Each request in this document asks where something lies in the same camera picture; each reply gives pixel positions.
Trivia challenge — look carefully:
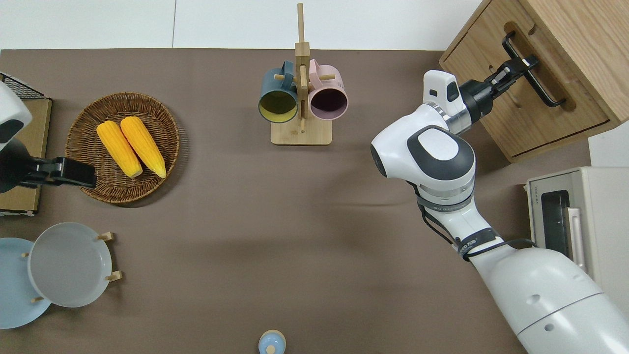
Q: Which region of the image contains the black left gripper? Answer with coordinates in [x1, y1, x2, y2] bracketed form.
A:
[0, 138, 97, 193]

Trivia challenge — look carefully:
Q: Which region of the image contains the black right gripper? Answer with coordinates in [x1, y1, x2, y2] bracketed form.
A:
[459, 55, 539, 121]

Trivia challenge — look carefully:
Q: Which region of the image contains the black metal drawer handle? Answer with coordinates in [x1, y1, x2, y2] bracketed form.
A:
[501, 31, 567, 108]

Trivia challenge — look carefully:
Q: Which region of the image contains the wooden drawer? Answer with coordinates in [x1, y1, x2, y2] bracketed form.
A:
[442, 0, 621, 157]

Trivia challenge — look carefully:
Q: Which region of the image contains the brown wicker basket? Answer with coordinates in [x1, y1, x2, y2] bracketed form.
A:
[65, 92, 180, 205]

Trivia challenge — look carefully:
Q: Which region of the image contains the yellow corn cob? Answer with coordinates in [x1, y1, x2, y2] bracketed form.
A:
[96, 120, 143, 178]
[120, 116, 167, 179]

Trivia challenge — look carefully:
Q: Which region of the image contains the light wooden cabinet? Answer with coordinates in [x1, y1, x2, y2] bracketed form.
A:
[439, 0, 629, 164]

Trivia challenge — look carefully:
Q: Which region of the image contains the grey plate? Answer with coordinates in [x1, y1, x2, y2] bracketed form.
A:
[27, 222, 113, 308]

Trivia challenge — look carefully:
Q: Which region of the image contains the wooden plate rack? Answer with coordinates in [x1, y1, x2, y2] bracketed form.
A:
[20, 231, 122, 303]

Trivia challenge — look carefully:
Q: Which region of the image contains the light blue plate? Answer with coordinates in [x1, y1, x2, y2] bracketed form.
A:
[0, 237, 52, 329]

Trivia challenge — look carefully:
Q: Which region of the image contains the brown table mat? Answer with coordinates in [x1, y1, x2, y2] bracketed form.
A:
[0, 48, 593, 354]

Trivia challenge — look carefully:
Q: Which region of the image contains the white toaster oven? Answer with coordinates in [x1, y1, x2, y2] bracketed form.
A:
[525, 166, 629, 316]

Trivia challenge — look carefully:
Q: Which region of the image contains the pink mug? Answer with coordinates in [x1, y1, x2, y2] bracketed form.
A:
[308, 59, 349, 121]

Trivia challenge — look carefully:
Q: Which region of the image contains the dark blue mug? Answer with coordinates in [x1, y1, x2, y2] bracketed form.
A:
[258, 60, 299, 123]

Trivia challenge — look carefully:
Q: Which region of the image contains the wooden mug rack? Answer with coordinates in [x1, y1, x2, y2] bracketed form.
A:
[270, 2, 333, 146]

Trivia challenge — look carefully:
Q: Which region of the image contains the blue service bell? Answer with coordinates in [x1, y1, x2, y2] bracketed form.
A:
[258, 329, 286, 354]

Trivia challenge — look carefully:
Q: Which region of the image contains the wire shelf with wooden boards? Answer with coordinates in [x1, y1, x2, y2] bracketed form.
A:
[0, 73, 53, 217]

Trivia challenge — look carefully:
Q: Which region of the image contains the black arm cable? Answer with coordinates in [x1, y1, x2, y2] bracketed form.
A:
[418, 182, 537, 261]

